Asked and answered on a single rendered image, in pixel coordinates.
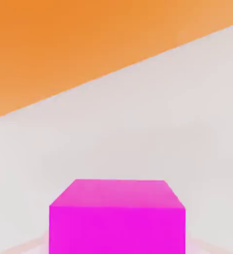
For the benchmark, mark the large orange box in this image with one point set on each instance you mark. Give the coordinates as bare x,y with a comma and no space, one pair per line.
55,45

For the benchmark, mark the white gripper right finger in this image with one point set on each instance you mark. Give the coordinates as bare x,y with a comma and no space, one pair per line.
193,249

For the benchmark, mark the small magenta cube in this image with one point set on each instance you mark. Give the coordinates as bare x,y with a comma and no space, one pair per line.
117,228

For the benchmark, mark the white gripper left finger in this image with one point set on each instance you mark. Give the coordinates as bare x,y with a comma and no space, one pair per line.
37,248

